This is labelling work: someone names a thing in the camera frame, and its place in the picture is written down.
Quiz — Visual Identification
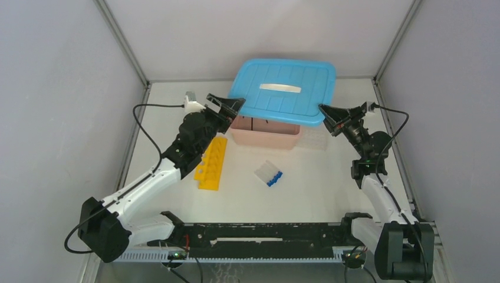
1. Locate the blue-capped tube bundle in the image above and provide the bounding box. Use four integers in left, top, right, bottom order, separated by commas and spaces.
254, 160, 283, 187

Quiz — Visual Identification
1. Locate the blue plastic box lid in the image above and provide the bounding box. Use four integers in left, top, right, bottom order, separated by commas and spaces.
228, 58, 337, 127

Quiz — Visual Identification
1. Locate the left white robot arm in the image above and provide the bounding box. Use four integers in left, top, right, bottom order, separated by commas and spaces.
72, 93, 246, 263

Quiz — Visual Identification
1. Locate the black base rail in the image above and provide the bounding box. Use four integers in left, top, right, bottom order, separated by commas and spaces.
148, 211, 371, 260

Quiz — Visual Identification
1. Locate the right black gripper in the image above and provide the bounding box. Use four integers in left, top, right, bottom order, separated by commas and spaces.
316, 104, 369, 160

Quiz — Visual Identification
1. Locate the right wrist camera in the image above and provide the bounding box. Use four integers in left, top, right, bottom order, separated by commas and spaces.
363, 101, 378, 115

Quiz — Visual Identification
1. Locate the clear plastic well plate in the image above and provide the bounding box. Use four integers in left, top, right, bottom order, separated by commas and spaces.
297, 126, 329, 151

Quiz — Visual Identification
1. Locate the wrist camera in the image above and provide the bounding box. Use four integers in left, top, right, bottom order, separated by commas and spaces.
363, 101, 378, 115
183, 91, 206, 114

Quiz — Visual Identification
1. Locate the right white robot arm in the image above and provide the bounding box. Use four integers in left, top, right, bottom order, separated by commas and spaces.
318, 102, 435, 282

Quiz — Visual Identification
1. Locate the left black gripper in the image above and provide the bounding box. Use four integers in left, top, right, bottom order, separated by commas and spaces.
196, 95, 245, 155

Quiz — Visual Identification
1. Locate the black wire ring stand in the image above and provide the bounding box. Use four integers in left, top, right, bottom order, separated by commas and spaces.
241, 116, 281, 133

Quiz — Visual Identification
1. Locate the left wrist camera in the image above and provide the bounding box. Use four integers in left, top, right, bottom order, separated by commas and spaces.
183, 91, 206, 114

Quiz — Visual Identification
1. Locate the pink plastic storage box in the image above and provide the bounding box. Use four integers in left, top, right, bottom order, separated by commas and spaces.
230, 116, 301, 150

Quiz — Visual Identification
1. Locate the left black cable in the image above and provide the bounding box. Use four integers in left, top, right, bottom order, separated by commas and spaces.
64, 103, 186, 255

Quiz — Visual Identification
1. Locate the yellow test tube rack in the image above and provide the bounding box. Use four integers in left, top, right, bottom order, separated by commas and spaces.
193, 136, 228, 191

